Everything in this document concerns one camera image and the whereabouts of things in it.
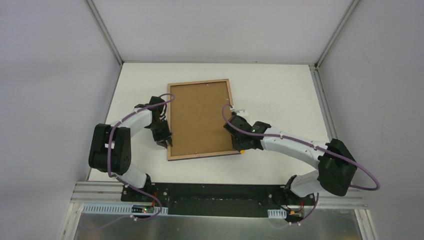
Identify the blue wooden photo frame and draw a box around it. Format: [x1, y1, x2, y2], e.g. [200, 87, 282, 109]
[166, 78, 241, 162]

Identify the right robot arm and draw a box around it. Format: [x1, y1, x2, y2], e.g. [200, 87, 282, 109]
[223, 114, 357, 205]

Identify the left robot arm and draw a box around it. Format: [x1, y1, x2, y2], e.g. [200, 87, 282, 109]
[88, 95, 173, 203]

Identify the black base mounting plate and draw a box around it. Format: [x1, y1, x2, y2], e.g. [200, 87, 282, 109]
[120, 182, 317, 218]

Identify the right white cable duct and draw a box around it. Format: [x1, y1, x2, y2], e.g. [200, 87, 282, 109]
[267, 208, 287, 220]

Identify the white cable duct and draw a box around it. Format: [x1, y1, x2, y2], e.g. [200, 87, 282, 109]
[267, 208, 287, 220]
[82, 203, 169, 216]

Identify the aluminium rail frame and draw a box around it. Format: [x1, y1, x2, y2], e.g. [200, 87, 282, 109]
[70, 181, 369, 210]

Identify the left white cable duct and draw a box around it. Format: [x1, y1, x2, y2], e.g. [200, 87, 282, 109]
[82, 203, 169, 216]

